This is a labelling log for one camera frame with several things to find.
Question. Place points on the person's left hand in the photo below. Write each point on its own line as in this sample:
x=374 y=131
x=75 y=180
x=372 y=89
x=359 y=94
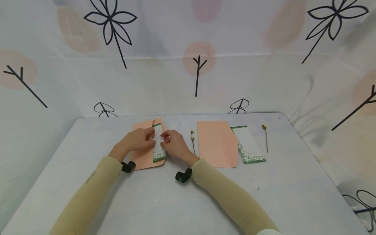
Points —
x=134 y=141

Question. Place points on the person's right hand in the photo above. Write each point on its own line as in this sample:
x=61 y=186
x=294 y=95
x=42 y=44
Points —
x=178 y=147

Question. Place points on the person's left fingers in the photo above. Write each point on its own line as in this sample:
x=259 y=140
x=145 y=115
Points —
x=149 y=137

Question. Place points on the person's right fingers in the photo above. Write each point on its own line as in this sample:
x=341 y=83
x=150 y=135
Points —
x=166 y=136

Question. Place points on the green white floral card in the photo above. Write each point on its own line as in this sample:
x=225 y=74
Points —
x=249 y=147
x=158 y=153

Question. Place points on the pink paper envelope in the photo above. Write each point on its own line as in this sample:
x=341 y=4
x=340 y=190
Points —
x=216 y=143
x=144 y=160

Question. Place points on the person's left forearm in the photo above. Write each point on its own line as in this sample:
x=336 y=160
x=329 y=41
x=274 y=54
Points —
x=88 y=192

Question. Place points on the person's right forearm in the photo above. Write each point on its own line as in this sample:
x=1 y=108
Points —
x=232 y=195

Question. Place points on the dried yellow flower sprig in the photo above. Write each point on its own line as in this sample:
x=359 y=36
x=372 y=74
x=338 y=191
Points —
x=193 y=140
x=266 y=140

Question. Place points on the black wrist band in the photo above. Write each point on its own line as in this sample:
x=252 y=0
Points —
x=128 y=166
x=183 y=175

